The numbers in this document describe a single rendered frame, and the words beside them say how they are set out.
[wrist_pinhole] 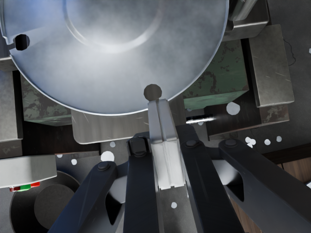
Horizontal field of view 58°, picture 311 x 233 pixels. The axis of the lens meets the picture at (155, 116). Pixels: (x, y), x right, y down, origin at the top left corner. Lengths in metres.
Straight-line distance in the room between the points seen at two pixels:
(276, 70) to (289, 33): 0.79
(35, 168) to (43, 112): 0.11
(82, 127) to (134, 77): 0.09
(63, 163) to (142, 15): 0.90
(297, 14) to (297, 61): 0.20
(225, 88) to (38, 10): 0.31
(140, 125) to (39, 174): 0.29
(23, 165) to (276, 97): 0.46
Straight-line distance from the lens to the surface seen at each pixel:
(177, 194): 1.14
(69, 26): 0.39
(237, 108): 0.49
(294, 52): 1.30
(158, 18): 0.37
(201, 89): 0.49
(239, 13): 0.45
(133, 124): 0.34
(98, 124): 0.35
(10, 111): 0.55
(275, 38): 0.55
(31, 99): 0.53
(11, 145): 0.57
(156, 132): 0.15
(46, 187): 1.22
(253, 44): 0.53
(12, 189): 0.58
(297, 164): 0.85
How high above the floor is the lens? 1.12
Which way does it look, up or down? 84 degrees down
